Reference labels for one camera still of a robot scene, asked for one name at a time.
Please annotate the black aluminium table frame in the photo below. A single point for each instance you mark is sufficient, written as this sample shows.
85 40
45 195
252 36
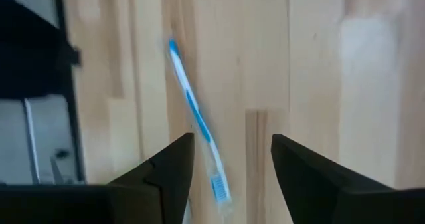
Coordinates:
33 51

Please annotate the blue wrapped toothbrush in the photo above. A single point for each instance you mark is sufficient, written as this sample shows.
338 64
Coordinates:
196 112

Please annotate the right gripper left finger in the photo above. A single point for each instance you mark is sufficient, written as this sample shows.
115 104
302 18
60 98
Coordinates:
169 184

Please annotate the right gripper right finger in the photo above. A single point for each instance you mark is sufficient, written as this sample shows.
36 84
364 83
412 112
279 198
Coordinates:
308 187

